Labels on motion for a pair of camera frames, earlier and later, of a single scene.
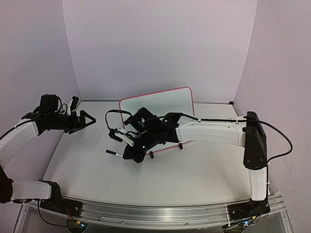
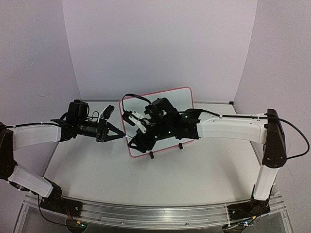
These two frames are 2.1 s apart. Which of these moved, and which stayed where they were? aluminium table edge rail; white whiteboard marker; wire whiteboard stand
Moved: white whiteboard marker
Stayed: aluminium table edge rail; wire whiteboard stand
